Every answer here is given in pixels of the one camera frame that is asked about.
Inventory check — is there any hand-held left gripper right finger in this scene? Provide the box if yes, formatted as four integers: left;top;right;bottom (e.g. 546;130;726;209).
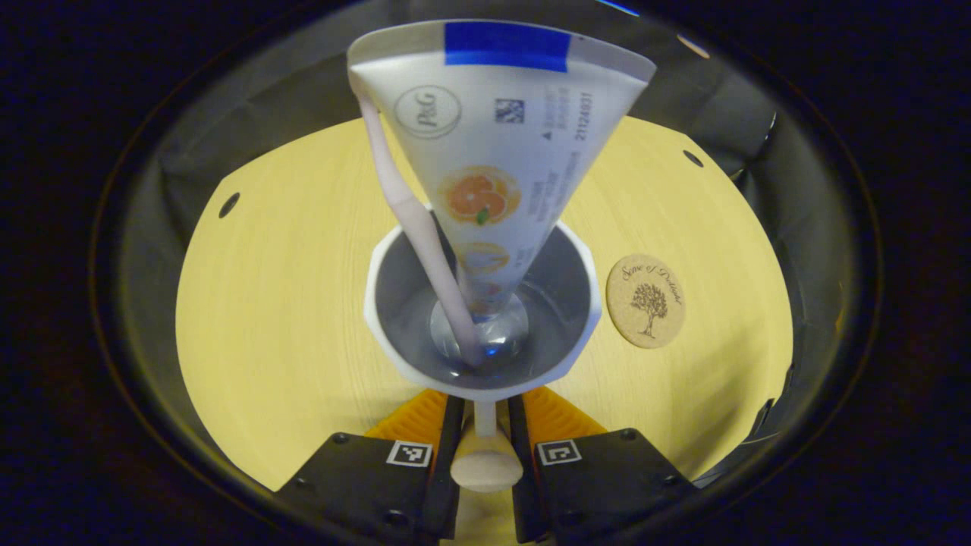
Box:
507;385;697;545

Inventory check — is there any wooden desktop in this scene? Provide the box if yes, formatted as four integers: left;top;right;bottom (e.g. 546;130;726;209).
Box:
175;114;795;546

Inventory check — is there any white cup with wooden handle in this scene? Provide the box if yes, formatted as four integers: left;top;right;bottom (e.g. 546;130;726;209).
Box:
363;201;603;494

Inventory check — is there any white toothpaste tube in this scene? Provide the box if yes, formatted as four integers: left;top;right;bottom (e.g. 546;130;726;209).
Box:
347;19;658;321

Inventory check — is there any round cork coaster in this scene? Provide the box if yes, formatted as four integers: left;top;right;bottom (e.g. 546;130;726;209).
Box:
605;253;687;350

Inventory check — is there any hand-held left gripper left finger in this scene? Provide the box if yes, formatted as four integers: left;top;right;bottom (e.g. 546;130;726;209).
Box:
275;389;465;546

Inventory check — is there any white toothbrush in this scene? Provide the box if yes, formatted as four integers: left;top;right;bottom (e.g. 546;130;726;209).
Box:
355;83;488;370

